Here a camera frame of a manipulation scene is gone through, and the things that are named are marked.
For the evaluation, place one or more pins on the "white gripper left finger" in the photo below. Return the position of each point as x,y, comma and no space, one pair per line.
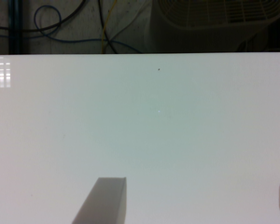
105,204

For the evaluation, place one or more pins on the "white box fan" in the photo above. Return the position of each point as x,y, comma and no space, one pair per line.
182,26

